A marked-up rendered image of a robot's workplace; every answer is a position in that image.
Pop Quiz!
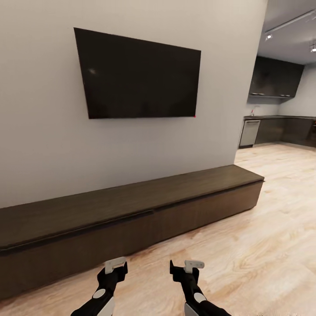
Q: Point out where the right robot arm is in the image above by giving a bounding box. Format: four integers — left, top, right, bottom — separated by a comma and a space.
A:
170, 259, 231, 316

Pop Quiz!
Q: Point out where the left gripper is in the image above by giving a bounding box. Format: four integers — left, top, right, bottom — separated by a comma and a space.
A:
98, 262, 128, 287

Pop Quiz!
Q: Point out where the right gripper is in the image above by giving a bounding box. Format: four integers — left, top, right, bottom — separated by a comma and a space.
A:
170, 260, 199, 288

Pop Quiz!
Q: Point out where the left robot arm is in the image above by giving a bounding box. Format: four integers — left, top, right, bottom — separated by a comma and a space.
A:
70, 256, 128, 316

